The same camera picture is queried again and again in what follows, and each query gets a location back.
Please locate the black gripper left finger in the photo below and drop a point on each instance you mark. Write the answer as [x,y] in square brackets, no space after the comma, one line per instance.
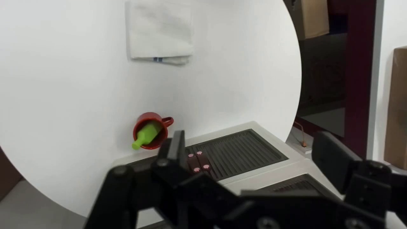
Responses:
[169,195]

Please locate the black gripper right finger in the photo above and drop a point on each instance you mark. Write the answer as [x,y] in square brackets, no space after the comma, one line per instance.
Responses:
[338,166]

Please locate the red cup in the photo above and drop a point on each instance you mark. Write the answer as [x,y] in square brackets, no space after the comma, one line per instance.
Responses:
[145,122]

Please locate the white three-tier storage cabinet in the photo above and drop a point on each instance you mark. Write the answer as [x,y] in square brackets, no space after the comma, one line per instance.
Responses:
[296,163]

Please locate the green plastic object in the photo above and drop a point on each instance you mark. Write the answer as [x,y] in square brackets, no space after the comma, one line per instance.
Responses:
[146,135]

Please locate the tall brown cardboard panel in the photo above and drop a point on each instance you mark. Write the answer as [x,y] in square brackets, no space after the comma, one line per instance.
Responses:
[398,110]

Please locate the small brown cardboard box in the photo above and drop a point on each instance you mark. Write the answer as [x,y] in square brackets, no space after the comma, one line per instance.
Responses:
[311,19]

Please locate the white folded cloth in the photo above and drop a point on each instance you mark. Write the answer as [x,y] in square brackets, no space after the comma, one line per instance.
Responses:
[159,29]

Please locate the dark maroon post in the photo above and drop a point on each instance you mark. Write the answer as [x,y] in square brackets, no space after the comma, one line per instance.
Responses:
[360,77]

